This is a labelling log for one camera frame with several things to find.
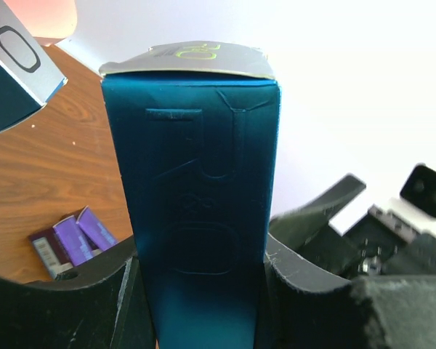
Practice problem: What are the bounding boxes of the purple toothpaste box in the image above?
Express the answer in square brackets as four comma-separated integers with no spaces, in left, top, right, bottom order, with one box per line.
[28,214,95,279]
[76,206,118,251]

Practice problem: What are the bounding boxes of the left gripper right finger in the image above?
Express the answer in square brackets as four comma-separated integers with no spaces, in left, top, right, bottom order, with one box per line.
[254,236,436,348]

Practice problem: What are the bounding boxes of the blue toothpaste box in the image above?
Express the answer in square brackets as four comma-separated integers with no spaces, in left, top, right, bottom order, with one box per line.
[100,41,280,348]
[0,1,68,133]

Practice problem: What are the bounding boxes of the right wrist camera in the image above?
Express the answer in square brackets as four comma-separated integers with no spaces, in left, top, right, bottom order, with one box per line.
[389,164,436,219]

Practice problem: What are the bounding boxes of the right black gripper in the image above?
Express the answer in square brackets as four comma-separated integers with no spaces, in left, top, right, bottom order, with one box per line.
[268,173,371,281]

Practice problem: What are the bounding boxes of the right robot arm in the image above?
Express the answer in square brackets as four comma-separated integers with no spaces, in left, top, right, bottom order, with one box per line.
[270,174,436,279]

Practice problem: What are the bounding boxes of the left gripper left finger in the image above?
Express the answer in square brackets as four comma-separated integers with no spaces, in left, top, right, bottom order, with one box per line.
[0,238,155,348]

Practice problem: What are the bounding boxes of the pink three-tier shelf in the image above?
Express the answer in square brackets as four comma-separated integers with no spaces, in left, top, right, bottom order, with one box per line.
[4,0,78,47]

